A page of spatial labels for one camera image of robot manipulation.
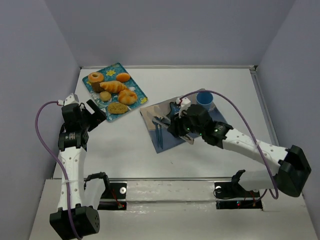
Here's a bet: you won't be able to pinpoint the blue plastic fork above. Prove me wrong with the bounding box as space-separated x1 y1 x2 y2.
153 122 164 149

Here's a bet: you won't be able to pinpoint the blue star-shaped plate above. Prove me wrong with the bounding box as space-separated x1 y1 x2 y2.
161 101 180 125

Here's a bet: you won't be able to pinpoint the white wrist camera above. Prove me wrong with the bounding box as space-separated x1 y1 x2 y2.
57 93 80 107
175 97 192 111

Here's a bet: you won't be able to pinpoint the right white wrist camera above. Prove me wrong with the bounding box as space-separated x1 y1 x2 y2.
175 97 192 111

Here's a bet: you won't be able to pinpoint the blue beige cloth placemat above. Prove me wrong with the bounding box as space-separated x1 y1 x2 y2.
140 93 226 154

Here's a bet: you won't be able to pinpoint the teal floral serving tray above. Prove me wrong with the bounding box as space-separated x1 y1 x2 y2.
82 63 148 123

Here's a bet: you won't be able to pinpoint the brown chocolate muffin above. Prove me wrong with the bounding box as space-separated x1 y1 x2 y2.
91 82 104 93

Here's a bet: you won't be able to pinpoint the orange striped twisted roll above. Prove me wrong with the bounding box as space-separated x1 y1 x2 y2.
118 89 138 105

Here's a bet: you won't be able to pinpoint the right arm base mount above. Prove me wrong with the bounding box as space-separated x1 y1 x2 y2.
213 170 263 210

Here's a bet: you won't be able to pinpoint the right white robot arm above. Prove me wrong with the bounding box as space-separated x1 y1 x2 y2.
167 104 311 198

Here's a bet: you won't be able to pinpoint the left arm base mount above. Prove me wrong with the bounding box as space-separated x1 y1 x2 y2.
84 172 127 211

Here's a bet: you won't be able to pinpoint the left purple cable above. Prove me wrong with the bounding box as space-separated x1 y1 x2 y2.
34 100 83 240

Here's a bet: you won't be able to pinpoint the blue plastic cup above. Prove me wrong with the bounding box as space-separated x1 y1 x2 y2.
196 92 214 111

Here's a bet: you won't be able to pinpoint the oval tan bread slice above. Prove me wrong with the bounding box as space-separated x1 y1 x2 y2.
107 102 128 115

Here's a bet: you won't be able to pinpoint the metal serving tongs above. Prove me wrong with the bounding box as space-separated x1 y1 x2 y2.
151 115 194 145

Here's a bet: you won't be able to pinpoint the round orange bun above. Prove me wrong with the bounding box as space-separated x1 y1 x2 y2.
116 72 131 83

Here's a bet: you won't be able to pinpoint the small round tan bun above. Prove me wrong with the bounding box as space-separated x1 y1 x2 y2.
99 91 112 102

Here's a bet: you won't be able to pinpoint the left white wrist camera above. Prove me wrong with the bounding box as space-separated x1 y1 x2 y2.
57 93 80 107

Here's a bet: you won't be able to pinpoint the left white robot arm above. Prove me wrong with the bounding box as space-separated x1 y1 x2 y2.
49 94 109 240

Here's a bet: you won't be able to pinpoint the orange ring donut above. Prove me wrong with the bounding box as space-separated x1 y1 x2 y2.
88 72 104 83

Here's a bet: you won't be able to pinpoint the golden croissant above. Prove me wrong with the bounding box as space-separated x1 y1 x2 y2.
99 80 127 94

